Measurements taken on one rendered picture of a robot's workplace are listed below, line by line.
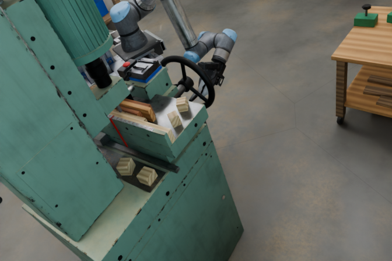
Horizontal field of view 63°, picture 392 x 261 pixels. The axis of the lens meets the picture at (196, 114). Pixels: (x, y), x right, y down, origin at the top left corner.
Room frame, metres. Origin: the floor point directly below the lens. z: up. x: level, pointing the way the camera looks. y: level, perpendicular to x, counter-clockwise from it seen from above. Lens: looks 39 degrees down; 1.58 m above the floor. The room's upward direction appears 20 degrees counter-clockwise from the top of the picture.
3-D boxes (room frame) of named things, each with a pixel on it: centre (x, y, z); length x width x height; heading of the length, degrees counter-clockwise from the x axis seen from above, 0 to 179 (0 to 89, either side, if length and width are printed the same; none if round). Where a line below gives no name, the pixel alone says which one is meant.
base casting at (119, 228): (0.85, 0.33, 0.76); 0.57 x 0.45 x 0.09; 133
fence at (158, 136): (0.95, 0.31, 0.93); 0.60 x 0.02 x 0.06; 43
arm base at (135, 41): (1.70, 0.19, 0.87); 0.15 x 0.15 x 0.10
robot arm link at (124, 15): (1.71, 0.18, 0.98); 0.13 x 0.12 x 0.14; 130
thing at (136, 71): (1.11, 0.15, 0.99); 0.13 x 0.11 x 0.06; 43
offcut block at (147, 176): (0.72, 0.22, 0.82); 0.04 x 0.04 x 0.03; 46
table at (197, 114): (1.05, 0.21, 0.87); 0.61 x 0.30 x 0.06; 43
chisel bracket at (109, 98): (0.92, 0.26, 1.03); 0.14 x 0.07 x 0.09; 133
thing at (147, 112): (0.96, 0.22, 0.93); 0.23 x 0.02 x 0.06; 43
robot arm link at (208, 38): (1.44, -0.18, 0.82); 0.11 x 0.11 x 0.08; 40
